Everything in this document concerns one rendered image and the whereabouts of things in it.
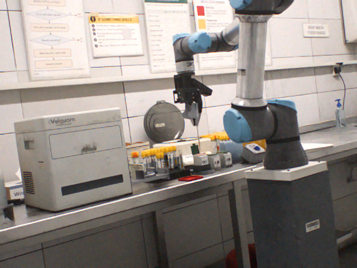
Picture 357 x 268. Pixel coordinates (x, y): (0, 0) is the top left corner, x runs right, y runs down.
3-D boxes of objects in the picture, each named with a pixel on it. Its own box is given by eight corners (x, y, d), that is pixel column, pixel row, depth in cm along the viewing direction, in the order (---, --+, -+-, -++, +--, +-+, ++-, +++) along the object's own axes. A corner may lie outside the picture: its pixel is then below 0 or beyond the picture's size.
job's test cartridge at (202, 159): (202, 171, 185) (199, 154, 184) (194, 170, 188) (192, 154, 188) (209, 168, 187) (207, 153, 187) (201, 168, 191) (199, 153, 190)
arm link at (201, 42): (218, 29, 173) (203, 35, 183) (193, 30, 168) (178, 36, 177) (221, 50, 173) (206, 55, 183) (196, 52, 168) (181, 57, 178)
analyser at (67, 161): (55, 213, 142) (40, 115, 141) (24, 206, 164) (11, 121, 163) (139, 192, 161) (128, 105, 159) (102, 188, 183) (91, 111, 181)
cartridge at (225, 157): (226, 168, 194) (223, 152, 193) (218, 167, 198) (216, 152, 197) (232, 166, 196) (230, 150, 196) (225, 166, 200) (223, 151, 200)
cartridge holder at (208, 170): (204, 175, 182) (203, 166, 182) (190, 174, 190) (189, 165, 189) (215, 172, 186) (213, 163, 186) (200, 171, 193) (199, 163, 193)
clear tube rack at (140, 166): (144, 182, 184) (142, 164, 184) (131, 181, 192) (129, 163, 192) (184, 172, 196) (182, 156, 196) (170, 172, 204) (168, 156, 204)
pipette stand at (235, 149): (229, 165, 200) (226, 142, 200) (219, 164, 206) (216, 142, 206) (246, 161, 205) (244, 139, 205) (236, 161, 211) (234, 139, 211)
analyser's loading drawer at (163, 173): (121, 190, 158) (119, 175, 158) (111, 189, 163) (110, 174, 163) (169, 178, 170) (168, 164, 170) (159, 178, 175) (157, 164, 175)
